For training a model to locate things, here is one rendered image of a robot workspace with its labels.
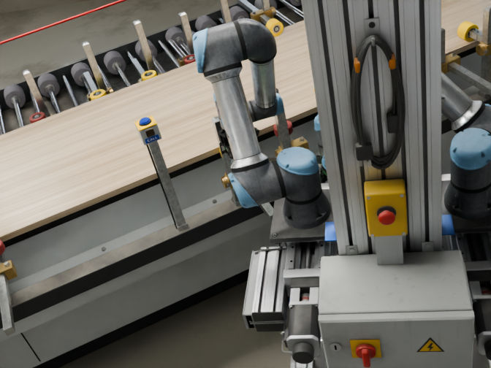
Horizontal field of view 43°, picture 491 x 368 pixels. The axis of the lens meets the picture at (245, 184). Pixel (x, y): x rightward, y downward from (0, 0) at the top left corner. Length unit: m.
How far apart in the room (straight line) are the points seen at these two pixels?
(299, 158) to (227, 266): 1.36
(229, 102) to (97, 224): 1.11
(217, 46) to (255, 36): 0.11
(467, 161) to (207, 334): 1.71
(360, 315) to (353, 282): 0.10
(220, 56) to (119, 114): 1.34
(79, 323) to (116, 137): 0.88
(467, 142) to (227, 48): 0.72
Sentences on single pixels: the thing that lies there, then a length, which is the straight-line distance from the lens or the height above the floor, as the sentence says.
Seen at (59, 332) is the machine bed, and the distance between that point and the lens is 3.09.
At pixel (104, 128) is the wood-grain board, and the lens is 3.01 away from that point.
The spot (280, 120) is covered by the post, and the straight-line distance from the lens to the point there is 2.50.
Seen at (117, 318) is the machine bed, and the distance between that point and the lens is 3.12.
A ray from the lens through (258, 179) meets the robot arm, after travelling 1.83.
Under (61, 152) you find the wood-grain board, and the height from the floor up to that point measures 0.90.
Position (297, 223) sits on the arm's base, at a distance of 1.95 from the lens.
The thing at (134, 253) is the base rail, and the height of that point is 0.70.
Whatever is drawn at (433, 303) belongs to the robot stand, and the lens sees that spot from 1.48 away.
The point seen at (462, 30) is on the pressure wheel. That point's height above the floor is 0.96.
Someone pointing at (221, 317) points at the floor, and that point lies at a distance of 3.15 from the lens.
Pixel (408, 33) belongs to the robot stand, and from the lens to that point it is 1.24.
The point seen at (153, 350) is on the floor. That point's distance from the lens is 3.15.
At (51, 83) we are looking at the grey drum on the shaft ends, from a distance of 3.79.
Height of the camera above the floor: 2.37
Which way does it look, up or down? 38 degrees down
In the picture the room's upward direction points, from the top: 14 degrees counter-clockwise
